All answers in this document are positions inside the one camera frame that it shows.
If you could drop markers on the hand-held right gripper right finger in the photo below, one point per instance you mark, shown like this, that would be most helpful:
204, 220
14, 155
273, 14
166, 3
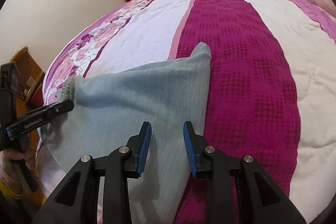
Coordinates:
188, 148

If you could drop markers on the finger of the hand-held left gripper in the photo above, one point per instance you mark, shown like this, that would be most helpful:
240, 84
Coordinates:
44, 115

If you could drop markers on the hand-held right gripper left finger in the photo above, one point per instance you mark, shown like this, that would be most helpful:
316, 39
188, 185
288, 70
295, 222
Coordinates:
144, 145

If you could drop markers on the grey pants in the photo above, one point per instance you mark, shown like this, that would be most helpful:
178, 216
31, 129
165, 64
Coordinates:
131, 98

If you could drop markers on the person's left hand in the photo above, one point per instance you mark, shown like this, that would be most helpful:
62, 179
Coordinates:
8, 174

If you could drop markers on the wooden nightstand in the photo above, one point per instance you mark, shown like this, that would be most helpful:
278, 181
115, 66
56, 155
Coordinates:
26, 69

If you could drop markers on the pink and white bedspread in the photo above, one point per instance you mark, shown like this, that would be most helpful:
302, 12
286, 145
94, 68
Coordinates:
249, 82

